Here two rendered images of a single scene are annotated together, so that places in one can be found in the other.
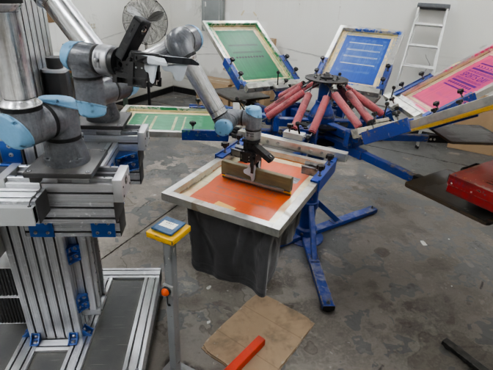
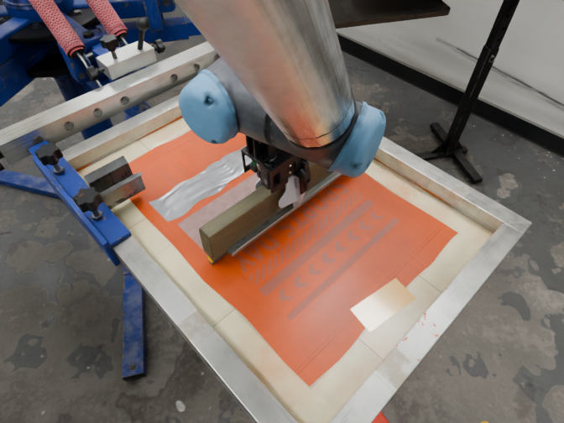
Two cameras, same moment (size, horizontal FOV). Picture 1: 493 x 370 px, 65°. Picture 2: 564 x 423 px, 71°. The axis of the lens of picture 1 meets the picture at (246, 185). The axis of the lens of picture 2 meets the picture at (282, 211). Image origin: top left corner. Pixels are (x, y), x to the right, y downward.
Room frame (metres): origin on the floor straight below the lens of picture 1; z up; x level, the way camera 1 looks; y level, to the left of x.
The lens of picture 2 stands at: (1.58, 0.44, 1.56)
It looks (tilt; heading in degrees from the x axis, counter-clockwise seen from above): 50 degrees down; 290
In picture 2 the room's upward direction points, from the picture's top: straight up
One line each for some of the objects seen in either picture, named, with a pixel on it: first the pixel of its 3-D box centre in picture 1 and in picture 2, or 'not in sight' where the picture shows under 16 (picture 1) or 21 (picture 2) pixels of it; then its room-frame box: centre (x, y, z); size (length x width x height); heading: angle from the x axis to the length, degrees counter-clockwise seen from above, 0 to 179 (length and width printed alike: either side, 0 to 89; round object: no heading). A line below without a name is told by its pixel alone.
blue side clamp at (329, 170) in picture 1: (323, 174); not in sight; (1.87, -0.40, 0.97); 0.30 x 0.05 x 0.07; 154
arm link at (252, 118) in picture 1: (252, 118); not in sight; (1.75, -0.01, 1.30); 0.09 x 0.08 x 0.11; 79
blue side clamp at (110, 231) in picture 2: (231, 152); (83, 202); (2.12, 0.10, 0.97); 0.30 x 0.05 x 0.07; 154
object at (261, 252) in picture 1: (226, 247); not in sight; (1.52, 0.08, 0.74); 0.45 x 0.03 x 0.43; 64
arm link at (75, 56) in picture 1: (84, 58); not in sight; (1.05, 0.44, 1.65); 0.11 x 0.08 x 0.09; 70
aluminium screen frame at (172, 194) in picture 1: (256, 179); (270, 196); (1.78, -0.05, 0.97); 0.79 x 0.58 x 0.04; 154
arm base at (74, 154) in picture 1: (65, 147); not in sight; (1.27, 0.64, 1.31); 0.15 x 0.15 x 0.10
